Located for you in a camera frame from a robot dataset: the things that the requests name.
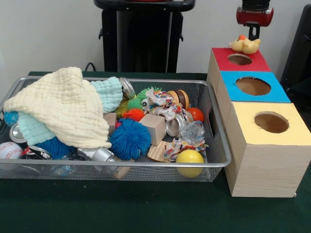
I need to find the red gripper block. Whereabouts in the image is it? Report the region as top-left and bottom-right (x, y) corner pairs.
(236, 6), (275, 41)

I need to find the yellow duck plush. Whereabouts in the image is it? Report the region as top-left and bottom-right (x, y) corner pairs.
(228, 34), (262, 55)

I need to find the cream muslin cloth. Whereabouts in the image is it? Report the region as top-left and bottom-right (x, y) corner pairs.
(3, 67), (112, 149)

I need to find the mint green cloth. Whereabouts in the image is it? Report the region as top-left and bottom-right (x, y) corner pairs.
(18, 76), (123, 146)

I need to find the wooden three-hole sorting box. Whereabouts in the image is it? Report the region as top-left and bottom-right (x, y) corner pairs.
(207, 47), (311, 199)

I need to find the shallow clear mesh bin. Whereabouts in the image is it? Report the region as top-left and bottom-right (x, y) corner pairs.
(0, 75), (232, 183)

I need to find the black stand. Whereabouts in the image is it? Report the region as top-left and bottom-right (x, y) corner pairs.
(280, 4), (311, 98)

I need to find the dark green tablecloth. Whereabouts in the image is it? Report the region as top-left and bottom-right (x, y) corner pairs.
(0, 71), (311, 233)
(291, 77), (311, 98)

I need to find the brown striped burger toy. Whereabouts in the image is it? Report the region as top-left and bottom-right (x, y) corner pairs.
(166, 89), (190, 109)

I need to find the red-orange ball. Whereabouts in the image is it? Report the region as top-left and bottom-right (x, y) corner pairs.
(187, 107), (205, 122)

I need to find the yellow ball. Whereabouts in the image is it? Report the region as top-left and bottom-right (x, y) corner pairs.
(176, 150), (205, 178)

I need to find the blue spiky ball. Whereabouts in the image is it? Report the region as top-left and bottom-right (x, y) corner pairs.
(109, 118), (152, 161)
(36, 136), (76, 160)

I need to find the silver plastic toy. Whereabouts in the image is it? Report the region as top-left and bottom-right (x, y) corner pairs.
(77, 147), (116, 163)

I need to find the blue globe ball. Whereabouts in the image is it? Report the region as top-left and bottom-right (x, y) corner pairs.
(3, 111), (19, 128)

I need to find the white baseball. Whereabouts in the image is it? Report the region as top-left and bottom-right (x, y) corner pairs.
(0, 142), (23, 160)

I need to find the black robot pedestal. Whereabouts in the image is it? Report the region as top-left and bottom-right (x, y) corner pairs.
(93, 0), (196, 73)

